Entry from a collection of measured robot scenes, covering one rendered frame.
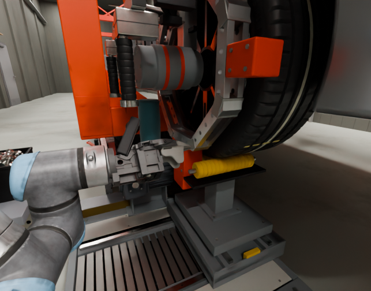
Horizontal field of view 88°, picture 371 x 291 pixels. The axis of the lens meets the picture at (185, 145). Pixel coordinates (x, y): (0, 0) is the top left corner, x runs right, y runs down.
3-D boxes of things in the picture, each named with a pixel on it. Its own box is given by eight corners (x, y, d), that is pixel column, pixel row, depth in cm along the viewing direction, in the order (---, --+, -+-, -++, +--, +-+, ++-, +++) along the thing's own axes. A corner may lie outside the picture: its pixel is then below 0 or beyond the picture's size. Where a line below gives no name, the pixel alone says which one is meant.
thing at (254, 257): (283, 256, 84) (287, 238, 81) (213, 291, 70) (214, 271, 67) (218, 197, 128) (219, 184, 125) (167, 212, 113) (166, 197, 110)
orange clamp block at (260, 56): (249, 78, 48) (280, 77, 40) (223, 77, 45) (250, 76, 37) (252, 46, 46) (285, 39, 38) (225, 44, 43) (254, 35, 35)
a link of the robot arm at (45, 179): (27, 191, 43) (16, 148, 40) (89, 180, 48) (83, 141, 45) (12, 215, 35) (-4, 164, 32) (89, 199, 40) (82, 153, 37)
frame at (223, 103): (238, 166, 55) (261, -89, 38) (218, 171, 52) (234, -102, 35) (170, 127, 102) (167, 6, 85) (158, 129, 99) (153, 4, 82)
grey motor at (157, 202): (196, 207, 118) (197, 153, 107) (124, 227, 101) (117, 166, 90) (183, 192, 133) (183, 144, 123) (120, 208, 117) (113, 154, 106)
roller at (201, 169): (258, 167, 77) (260, 154, 75) (192, 183, 65) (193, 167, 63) (248, 162, 82) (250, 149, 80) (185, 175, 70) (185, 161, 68)
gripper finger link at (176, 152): (195, 162, 51) (162, 168, 48) (188, 143, 54) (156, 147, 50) (199, 157, 49) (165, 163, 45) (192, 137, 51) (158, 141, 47)
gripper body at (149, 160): (161, 179, 50) (111, 189, 45) (153, 150, 54) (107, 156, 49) (168, 169, 44) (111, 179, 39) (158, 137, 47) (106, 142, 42)
